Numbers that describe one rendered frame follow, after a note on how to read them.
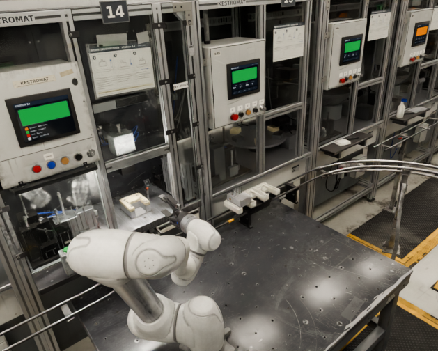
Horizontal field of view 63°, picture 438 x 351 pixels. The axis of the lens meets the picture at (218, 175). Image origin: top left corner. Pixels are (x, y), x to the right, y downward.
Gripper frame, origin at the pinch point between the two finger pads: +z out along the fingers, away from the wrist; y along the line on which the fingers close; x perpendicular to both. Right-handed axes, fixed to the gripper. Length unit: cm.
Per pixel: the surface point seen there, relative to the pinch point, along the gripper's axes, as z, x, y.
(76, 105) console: 20, 25, 53
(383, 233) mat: -17, -207, -110
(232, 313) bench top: -43, -6, -44
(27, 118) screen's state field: 18, 46, 52
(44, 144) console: 20, 42, 39
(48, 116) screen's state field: 18, 38, 51
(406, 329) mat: -81, -121, -111
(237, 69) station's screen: 18, -66, 54
